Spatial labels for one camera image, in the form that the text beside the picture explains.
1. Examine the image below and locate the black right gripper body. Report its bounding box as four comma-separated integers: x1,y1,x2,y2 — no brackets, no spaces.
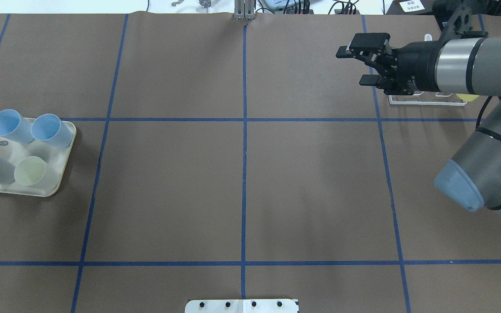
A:
370,41,440,95

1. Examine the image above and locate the yellow plastic cup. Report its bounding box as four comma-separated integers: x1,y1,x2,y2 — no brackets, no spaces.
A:
456,93,479,103

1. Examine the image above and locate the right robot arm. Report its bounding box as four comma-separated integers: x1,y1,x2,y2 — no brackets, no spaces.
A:
336,32,501,216

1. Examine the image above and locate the blue plastic cup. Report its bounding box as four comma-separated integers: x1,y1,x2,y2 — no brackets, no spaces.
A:
0,109,34,144
30,113,73,149

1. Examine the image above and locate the pale green plastic cup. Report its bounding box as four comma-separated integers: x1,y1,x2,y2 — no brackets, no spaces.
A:
14,156,59,190

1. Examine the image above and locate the white mounting plate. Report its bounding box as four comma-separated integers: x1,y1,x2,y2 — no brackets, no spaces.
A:
184,299,300,313

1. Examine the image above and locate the cream plastic tray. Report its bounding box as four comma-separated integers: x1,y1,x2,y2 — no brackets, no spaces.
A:
0,121,77,197

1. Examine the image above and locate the white wire cup rack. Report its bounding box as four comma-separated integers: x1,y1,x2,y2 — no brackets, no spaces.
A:
387,91,468,107

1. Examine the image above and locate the aluminium frame post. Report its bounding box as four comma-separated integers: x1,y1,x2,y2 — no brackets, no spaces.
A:
234,0,257,20

